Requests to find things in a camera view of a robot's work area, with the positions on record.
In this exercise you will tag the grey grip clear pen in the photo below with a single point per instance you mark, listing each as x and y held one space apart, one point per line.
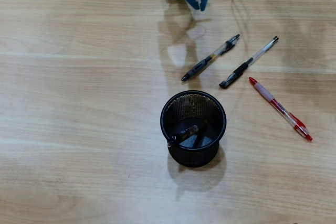
199 66

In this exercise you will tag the clear capped pen black grip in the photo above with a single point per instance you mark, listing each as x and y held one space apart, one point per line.
240 69

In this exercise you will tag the red clear pen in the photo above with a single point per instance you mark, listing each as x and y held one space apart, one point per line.
265 94

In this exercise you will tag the black clip pen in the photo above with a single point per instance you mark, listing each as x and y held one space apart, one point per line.
187 131

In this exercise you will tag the black mesh pen holder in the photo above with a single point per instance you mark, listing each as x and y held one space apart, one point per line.
194 159

